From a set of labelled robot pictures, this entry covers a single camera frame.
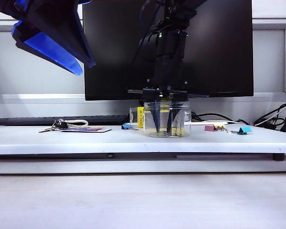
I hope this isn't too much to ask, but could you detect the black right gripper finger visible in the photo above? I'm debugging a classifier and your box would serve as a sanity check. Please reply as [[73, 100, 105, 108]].
[[144, 96, 161, 133], [166, 98, 188, 133]]

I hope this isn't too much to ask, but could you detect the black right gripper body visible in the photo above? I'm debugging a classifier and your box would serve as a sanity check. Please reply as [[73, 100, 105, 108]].
[[127, 56, 209, 99]]

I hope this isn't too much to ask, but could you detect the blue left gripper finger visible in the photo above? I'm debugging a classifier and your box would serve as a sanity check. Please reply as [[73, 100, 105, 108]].
[[31, 0, 97, 69], [10, 20, 83, 76]]

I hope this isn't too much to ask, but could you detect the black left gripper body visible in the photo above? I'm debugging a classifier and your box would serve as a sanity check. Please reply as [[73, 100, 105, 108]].
[[0, 0, 42, 42]]

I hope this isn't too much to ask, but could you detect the round transparent plastic jar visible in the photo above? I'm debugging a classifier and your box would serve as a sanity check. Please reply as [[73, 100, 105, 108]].
[[142, 101, 193, 138]]

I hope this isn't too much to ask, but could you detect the clear plastic container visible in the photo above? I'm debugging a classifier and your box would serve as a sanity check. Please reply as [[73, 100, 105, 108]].
[[129, 107, 139, 130]]

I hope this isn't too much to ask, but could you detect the blue binder clip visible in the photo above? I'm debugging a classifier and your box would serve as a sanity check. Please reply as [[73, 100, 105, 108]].
[[121, 123, 139, 131]]

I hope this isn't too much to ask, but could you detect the white slim bar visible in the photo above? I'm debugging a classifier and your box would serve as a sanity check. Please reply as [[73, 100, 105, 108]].
[[192, 120, 229, 126]]

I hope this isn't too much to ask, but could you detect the black computer monitor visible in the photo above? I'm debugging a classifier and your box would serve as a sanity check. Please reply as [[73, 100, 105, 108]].
[[82, 0, 255, 102]]

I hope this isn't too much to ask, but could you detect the colourful printed card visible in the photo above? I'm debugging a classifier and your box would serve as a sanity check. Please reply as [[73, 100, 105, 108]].
[[59, 126, 112, 134]]

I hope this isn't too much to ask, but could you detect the teal binder clip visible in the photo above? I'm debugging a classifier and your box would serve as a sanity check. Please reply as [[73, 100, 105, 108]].
[[227, 126, 251, 136]]

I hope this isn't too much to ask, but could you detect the bunch of metal keys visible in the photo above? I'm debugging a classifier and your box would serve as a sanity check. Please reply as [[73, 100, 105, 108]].
[[39, 118, 68, 134]]

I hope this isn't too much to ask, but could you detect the black keyboard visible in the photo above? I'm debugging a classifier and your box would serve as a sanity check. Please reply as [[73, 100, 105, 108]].
[[0, 115, 129, 126]]

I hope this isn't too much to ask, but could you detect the white desk riser board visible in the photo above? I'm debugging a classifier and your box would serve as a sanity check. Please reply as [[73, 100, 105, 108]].
[[0, 124, 286, 160]]

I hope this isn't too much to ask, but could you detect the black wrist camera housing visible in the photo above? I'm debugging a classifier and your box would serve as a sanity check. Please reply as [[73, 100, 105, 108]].
[[138, 31, 159, 62]]

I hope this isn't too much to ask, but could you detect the white rope key loop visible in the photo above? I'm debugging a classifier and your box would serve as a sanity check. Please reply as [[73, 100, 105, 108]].
[[61, 120, 89, 128]]

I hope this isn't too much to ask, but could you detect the black cable bundle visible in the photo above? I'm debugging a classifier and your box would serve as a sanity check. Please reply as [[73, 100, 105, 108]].
[[252, 100, 286, 127]]

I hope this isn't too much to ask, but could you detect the grey aluminium partition frame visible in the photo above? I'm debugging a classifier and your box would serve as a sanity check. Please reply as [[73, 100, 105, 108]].
[[0, 14, 286, 105]]

